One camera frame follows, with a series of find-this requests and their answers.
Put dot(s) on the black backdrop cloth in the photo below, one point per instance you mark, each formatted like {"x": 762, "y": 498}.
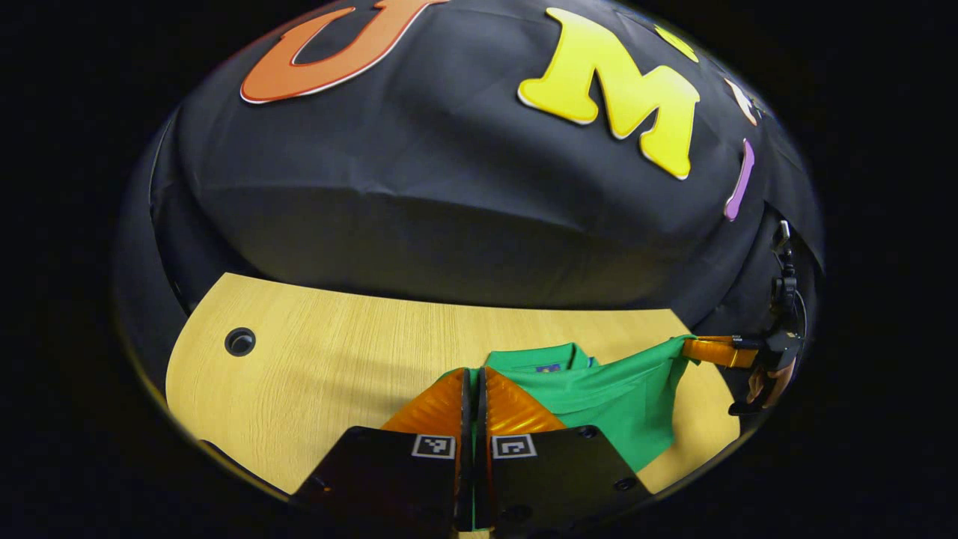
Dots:
{"x": 419, "y": 187}

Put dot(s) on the round dark table grommet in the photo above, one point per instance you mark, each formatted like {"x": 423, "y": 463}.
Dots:
{"x": 239, "y": 341}

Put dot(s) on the green T-shirt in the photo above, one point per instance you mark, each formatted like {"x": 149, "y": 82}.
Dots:
{"x": 614, "y": 404}

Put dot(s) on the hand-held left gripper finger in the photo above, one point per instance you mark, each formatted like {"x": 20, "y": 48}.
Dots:
{"x": 465, "y": 479}
{"x": 482, "y": 479}

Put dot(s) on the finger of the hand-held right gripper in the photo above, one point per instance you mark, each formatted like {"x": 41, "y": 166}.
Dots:
{"x": 718, "y": 353}

